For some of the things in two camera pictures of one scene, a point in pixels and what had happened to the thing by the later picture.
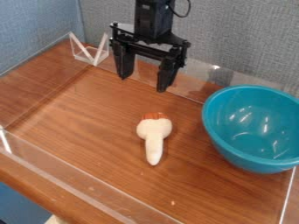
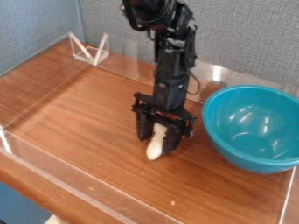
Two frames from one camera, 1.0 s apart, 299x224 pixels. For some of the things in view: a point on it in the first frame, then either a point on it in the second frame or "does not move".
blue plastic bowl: (253, 126) does not move
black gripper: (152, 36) -> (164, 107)
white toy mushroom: (154, 127) does not move
